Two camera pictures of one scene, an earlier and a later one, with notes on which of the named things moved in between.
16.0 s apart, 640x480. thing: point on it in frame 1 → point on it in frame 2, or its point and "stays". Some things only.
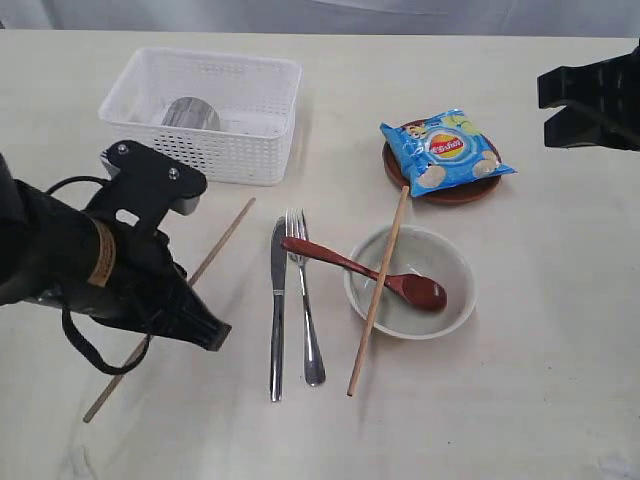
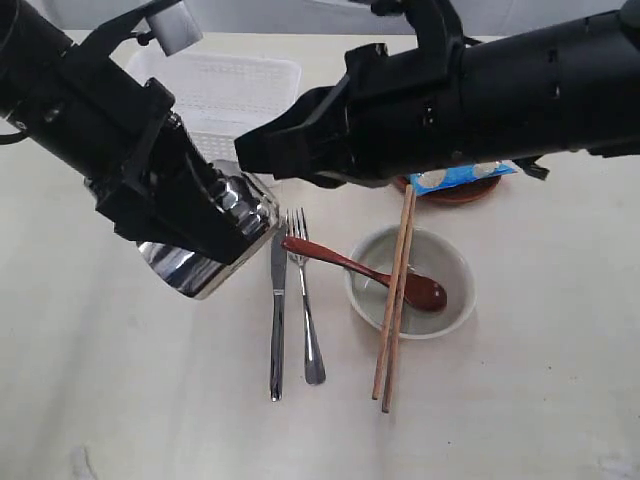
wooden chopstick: x=147 y=342 → x=399 y=301
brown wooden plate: x=464 y=192 stays
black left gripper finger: x=615 y=79 → x=393 y=116
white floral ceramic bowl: x=418 y=251 stays
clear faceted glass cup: x=190 y=112 → x=253 y=213
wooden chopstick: x=401 y=204 → x=392 y=290
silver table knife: x=278 y=263 stays
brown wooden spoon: x=419 y=290 stays
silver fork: x=296 y=229 stays
